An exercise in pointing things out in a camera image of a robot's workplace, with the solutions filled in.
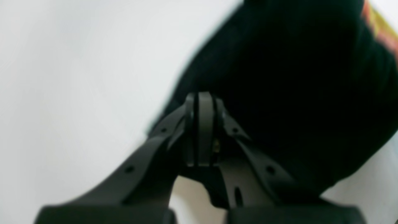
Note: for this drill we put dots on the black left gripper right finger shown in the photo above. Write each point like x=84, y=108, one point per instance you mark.
x=259, y=190

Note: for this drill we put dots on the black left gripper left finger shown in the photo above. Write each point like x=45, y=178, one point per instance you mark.
x=139, y=190

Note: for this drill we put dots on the black t-shirt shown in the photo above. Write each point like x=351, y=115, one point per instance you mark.
x=312, y=82

